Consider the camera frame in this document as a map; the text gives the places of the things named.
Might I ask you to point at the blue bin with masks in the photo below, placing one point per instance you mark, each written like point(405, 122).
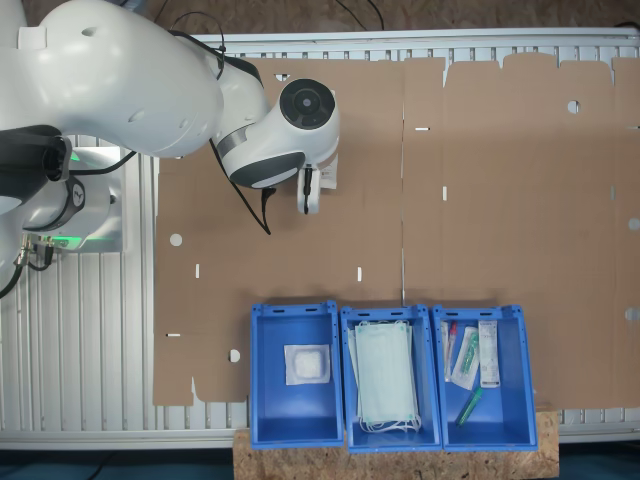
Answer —
point(430, 380)

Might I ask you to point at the brown cardboard sheet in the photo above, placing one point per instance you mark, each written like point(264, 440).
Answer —
point(200, 310)
point(525, 225)

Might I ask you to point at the white face mask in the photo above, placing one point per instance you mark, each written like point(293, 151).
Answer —
point(351, 360)
point(385, 370)

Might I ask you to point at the printed white cotton packet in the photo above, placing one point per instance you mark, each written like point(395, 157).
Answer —
point(330, 177)

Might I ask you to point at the clear-faced cotton packet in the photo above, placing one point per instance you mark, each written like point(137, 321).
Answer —
point(307, 364)

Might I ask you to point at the loose green tube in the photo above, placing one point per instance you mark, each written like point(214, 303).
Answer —
point(470, 407)

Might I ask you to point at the red-capped swab packet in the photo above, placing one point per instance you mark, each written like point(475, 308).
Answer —
point(449, 350)

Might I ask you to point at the long printed white packet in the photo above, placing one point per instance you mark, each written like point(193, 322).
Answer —
point(489, 355)

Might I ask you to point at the blue bin with tubes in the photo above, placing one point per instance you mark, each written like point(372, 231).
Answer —
point(510, 400)

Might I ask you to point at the chipboard block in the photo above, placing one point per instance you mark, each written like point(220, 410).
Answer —
point(400, 465)

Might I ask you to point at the green item clear packet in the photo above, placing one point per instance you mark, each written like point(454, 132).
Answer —
point(466, 360)

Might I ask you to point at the blue bin with cotton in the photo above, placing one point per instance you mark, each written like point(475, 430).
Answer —
point(295, 415)

